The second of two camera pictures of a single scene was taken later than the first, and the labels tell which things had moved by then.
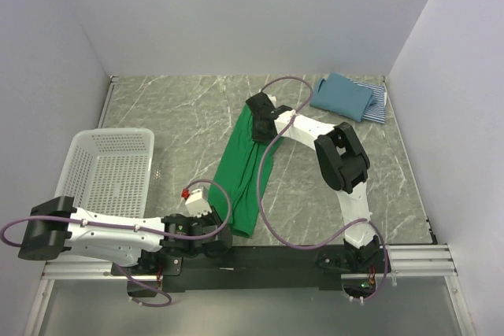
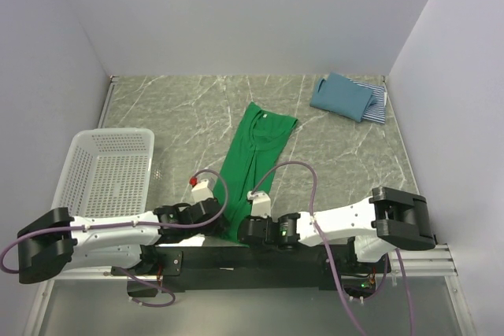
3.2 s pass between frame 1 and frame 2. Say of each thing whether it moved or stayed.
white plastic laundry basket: stayed
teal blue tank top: stayed
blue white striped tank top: stayed
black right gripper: moved
